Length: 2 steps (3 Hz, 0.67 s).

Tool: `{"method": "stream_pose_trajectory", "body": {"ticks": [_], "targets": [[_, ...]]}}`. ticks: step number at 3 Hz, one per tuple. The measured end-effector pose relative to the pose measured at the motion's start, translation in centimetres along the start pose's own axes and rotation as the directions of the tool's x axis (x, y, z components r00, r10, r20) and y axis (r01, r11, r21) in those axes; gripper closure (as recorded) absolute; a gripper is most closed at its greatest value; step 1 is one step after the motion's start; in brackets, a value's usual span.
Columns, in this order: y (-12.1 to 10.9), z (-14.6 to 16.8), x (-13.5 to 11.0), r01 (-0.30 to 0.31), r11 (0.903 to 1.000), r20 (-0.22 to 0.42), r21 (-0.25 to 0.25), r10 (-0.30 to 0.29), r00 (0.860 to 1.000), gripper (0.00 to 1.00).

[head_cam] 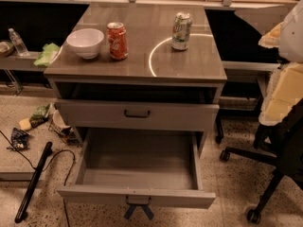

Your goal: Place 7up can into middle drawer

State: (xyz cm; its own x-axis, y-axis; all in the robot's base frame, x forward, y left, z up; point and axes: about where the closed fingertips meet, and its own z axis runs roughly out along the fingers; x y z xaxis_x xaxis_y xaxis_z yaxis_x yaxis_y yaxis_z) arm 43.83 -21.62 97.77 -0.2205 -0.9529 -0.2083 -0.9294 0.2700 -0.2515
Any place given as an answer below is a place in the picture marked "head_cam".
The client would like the black office chair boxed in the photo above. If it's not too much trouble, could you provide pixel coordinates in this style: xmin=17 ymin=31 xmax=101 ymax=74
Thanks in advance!
xmin=220 ymin=99 xmax=303 ymax=224

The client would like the green white 7up can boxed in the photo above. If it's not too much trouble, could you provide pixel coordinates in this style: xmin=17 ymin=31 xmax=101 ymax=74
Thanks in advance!
xmin=171 ymin=12 xmax=192 ymax=50

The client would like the red coca-cola can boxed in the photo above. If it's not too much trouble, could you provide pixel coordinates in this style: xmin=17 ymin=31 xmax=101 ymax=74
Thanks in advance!
xmin=107 ymin=22 xmax=128 ymax=61

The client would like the white ceramic bowl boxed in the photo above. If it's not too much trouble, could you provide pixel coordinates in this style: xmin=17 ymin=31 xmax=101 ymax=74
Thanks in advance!
xmin=66 ymin=28 xmax=104 ymax=59

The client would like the blue snack bag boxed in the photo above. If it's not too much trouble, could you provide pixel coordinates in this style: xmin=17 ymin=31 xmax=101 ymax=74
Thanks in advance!
xmin=9 ymin=128 xmax=29 ymax=150

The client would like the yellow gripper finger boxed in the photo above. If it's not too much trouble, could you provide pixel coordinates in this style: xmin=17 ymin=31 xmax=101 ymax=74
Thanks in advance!
xmin=258 ymin=23 xmax=282 ymax=48
xmin=258 ymin=62 xmax=303 ymax=126

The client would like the black floor cable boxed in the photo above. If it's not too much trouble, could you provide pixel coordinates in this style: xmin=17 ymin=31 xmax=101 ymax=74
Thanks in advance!
xmin=0 ymin=130 xmax=77 ymax=227

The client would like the green snack bag on floor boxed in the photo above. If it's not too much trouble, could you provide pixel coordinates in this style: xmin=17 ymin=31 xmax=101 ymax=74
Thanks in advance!
xmin=29 ymin=103 xmax=51 ymax=128

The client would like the wire basket on floor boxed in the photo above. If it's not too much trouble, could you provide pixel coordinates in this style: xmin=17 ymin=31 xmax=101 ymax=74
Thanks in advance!
xmin=48 ymin=110 xmax=78 ymax=146

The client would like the grey drawer cabinet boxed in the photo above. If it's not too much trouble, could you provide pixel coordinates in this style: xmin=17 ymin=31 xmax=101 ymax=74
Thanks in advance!
xmin=44 ymin=2 xmax=228 ymax=156

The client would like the brown bowl on shelf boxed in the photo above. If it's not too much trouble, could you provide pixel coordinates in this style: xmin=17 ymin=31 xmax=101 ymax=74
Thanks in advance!
xmin=0 ymin=41 xmax=14 ymax=58

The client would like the black stick on floor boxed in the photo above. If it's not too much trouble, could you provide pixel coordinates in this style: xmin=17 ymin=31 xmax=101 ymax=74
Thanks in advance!
xmin=14 ymin=142 xmax=52 ymax=223

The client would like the clear plastic water bottle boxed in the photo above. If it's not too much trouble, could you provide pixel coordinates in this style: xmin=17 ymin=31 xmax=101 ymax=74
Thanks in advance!
xmin=9 ymin=28 xmax=29 ymax=56

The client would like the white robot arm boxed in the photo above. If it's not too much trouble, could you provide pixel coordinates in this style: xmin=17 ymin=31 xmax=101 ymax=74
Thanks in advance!
xmin=258 ymin=0 xmax=303 ymax=126

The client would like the yellow sponge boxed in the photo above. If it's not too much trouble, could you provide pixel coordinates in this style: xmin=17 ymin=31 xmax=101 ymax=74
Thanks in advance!
xmin=19 ymin=118 xmax=32 ymax=131

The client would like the open grey lower drawer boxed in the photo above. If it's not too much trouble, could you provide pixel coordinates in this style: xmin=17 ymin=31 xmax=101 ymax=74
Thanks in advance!
xmin=58 ymin=128 xmax=216 ymax=218

